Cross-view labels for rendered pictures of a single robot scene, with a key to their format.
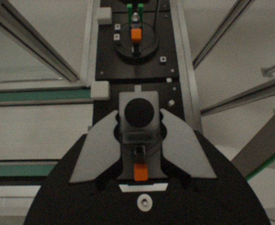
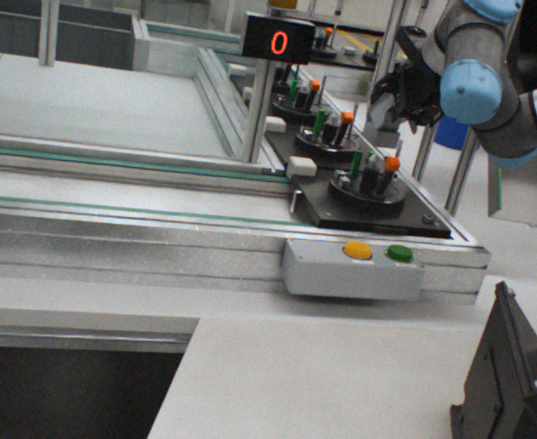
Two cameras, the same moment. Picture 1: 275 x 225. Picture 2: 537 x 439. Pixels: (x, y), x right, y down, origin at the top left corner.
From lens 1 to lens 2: 123 cm
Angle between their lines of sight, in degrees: 55
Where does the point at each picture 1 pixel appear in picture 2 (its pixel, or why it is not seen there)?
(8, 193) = (200, 222)
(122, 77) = (323, 165)
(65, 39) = not seen: hidden behind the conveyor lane
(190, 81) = (412, 182)
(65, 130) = (241, 212)
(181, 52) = not seen: hidden behind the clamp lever
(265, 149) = (494, 172)
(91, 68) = (271, 158)
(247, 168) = (495, 197)
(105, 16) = (279, 122)
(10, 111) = (129, 187)
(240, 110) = (512, 251)
